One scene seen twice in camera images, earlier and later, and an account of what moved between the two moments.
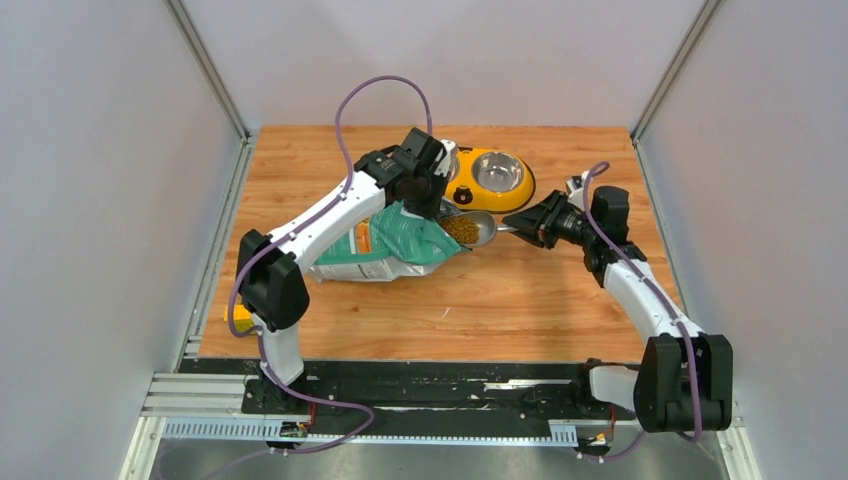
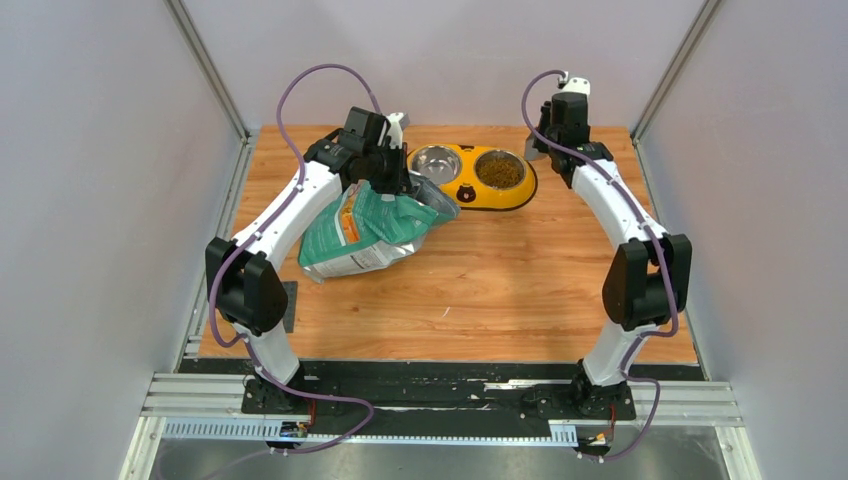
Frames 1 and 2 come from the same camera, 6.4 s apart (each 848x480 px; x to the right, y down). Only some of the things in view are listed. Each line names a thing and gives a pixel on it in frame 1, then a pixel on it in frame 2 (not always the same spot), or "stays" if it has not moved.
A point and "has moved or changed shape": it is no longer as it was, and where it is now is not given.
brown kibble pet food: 463,229 to 499,172
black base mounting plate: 415,388 stays
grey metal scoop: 488,228 to 530,152
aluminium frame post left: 199,51 stays
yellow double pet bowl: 487,180 stays
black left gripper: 430,209 to 398,182
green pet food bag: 388,245 has moved or changed shape
